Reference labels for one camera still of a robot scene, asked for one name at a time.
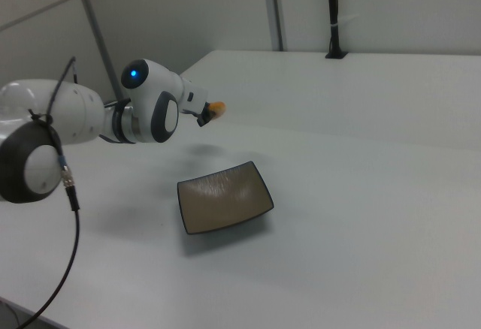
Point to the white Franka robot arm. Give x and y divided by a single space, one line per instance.
75 118

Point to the black camera stand with white band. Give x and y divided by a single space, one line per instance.
333 17

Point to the orange toy bread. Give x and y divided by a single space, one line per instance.
218 108

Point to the grey partition post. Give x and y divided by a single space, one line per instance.
94 25

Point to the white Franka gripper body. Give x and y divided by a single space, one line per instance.
191 96

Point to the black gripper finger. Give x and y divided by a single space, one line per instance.
204 116

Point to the square brown ceramic plate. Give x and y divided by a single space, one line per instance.
224 195

